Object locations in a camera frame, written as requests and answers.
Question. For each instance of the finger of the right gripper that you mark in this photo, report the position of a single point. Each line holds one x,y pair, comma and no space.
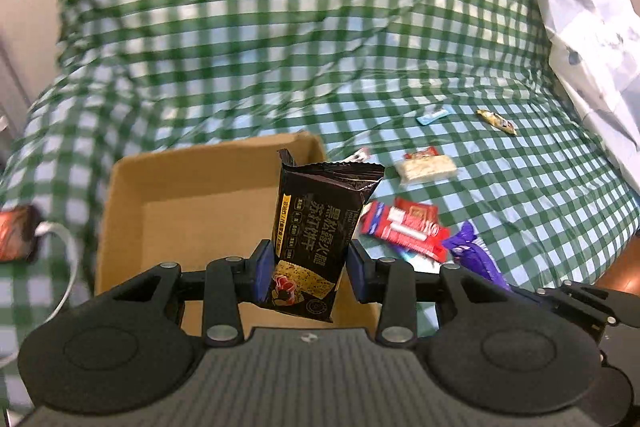
591,308

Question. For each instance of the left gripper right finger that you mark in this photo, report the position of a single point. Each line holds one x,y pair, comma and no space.
399,288

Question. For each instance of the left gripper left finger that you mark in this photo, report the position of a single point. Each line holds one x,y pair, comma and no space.
221,287

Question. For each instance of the red white snack packet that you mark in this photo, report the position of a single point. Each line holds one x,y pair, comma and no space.
411,226

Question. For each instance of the purple chocolate bar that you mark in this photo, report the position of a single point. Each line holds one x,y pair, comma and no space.
469,251

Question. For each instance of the black cracker packet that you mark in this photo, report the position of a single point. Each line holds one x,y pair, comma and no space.
318,210

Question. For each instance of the clear rice cracker pack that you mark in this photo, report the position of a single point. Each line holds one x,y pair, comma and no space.
422,169

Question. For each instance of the light blue sachet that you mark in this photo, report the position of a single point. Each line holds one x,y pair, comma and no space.
432,114

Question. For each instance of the yellow candy bar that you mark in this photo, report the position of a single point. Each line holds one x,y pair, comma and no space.
497,121

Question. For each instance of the red nescafe coffee stick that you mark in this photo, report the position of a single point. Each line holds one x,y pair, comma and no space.
359,156

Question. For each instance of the small red candy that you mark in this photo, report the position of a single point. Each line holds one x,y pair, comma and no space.
430,151

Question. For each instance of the brown cardboard box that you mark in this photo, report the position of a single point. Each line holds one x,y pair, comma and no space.
194,205

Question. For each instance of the black smartphone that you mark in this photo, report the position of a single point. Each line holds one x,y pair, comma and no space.
18,240

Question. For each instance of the green checkered sofa cover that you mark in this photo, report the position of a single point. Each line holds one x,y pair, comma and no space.
140,76

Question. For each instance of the white printed plastic bag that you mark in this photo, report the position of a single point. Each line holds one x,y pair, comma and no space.
595,55

